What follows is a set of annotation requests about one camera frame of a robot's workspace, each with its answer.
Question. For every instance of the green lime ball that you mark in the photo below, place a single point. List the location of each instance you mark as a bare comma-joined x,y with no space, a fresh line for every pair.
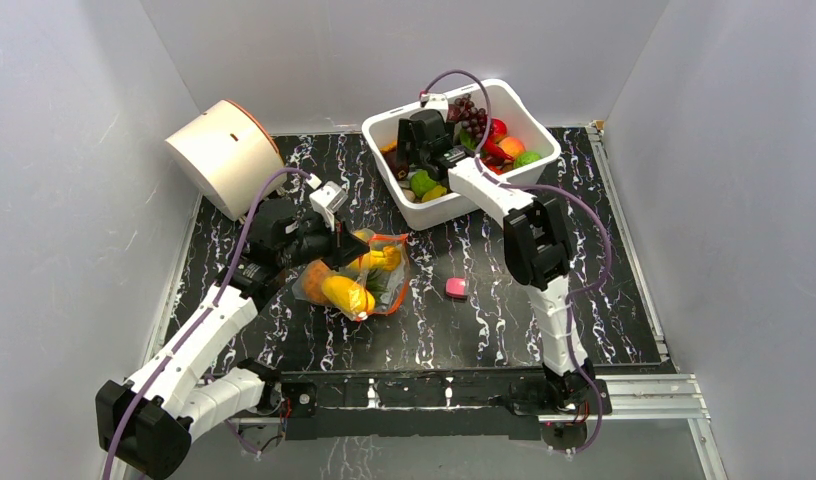
421,183

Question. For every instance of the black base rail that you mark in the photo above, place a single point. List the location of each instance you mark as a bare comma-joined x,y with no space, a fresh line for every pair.
514,402

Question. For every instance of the dark grape bunch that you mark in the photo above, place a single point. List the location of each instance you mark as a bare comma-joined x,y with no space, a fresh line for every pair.
468,116

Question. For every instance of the red apple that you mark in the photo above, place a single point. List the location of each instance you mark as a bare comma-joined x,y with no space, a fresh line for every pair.
498,130

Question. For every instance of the clear zip top bag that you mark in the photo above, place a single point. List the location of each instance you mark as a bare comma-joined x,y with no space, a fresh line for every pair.
388,288

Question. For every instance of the orange toy pineapple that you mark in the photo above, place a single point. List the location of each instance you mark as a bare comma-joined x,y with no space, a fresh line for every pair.
311,281

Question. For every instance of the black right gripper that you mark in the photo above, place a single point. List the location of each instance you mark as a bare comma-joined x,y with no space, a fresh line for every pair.
403,153

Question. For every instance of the yellow lemon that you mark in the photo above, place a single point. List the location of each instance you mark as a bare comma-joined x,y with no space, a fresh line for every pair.
434,193

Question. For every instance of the white cylindrical container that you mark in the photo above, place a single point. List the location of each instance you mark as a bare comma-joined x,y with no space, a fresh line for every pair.
227,154

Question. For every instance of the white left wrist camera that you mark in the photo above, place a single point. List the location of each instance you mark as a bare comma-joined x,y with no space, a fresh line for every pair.
327,200

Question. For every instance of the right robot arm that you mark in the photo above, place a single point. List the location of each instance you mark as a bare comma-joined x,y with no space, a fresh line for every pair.
537,249

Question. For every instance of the green round fruit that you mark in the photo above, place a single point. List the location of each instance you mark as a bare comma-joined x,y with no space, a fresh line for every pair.
526,158

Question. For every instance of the small pink box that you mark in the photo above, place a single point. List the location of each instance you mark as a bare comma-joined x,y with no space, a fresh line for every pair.
456,288

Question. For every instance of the yellow mango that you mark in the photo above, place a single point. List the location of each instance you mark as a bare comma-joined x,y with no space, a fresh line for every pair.
353,299

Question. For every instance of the yellow banana bunch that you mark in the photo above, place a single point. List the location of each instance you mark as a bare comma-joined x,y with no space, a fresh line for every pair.
385,253

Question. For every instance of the white plastic food bin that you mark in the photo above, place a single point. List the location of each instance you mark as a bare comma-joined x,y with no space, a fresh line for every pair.
472,189

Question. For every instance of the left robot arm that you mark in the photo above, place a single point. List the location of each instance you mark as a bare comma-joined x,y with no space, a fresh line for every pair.
150,420

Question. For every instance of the red chili pepper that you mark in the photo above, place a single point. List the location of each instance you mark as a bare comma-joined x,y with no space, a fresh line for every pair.
493,155

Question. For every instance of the orange apricot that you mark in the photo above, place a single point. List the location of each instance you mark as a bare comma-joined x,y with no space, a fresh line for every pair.
512,147

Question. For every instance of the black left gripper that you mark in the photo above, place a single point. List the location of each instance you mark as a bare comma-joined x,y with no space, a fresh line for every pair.
343,247

